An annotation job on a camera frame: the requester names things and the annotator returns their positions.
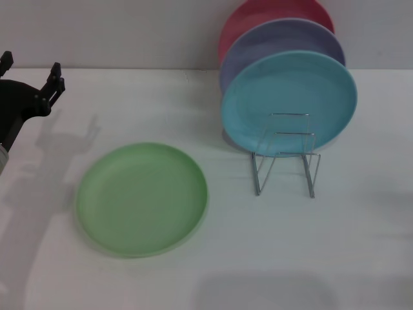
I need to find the red plastic plate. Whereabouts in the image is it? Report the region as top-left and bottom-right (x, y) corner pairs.
(218, 0), (336, 65)

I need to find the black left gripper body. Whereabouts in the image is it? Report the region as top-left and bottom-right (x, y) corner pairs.
(0, 79), (40, 150)

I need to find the purple plastic plate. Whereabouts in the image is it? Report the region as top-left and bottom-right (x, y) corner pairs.
(219, 18), (347, 94)

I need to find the metal wire plate rack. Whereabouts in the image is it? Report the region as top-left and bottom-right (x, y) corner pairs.
(250, 112), (322, 198)

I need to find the blue plastic plate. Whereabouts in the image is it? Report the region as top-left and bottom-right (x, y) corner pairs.
(221, 50), (358, 159)

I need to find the green plastic plate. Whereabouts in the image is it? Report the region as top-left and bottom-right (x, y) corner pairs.
(74, 141), (210, 259)

